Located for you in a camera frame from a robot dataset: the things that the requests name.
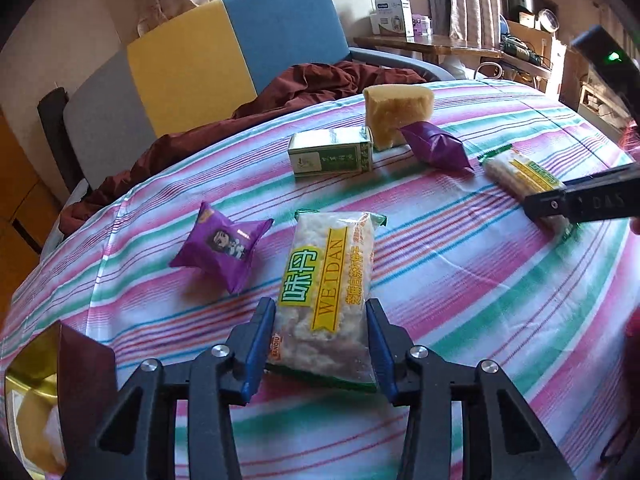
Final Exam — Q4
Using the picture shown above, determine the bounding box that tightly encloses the gold metal tin box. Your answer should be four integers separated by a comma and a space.
4, 322, 117, 479

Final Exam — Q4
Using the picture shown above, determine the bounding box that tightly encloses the purple snack packet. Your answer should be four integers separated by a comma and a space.
169, 202, 273, 295
400, 122, 473, 171

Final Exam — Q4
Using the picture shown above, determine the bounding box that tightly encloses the green medicine box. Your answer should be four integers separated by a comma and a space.
288, 127, 373, 177

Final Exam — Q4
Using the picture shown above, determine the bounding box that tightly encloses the yellow sponge block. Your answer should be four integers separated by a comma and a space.
363, 84, 435, 151

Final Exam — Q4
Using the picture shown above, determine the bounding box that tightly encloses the white appliance box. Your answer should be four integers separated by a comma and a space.
372, 0, 414, 38

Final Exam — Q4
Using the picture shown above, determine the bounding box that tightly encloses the maroon blanket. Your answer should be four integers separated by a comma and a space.
58, 61, 431, 236

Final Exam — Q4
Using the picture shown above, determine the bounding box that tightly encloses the wooden wardrobe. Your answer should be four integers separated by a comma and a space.
1, 115, 61, 323

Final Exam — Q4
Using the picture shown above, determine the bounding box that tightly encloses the person right hand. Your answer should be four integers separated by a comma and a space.
625, 217, 639, 340

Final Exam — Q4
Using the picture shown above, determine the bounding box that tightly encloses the striped bed sheet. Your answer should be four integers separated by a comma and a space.
1, 81, 639, 479

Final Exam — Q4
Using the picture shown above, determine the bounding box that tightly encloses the white plastic bag ball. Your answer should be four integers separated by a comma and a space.
42, 405, 66, 468

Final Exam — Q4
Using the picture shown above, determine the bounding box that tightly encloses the wooden side desk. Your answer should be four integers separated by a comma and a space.
354, 36, 551, 79

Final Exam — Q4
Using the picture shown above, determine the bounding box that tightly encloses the pink curtain right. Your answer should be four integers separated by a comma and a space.
430, 0, 500, 48

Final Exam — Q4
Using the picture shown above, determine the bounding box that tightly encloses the green Weidan snack pack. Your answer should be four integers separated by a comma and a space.
267, 210, 386, 392

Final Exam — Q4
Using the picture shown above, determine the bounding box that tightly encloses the grey yellow blue headboard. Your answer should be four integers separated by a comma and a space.
63, 0, 349, 188

